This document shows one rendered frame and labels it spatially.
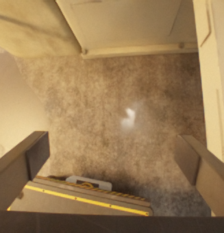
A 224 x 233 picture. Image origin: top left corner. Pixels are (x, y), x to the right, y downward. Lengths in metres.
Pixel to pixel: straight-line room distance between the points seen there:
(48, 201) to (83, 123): 0.51
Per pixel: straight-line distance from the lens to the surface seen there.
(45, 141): 0.16
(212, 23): 0.53
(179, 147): 0.17
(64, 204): 0.89
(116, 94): 1.14
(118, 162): 1.11
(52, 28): 1.10
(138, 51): 1.20
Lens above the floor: 1.10
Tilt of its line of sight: 79 degrees down
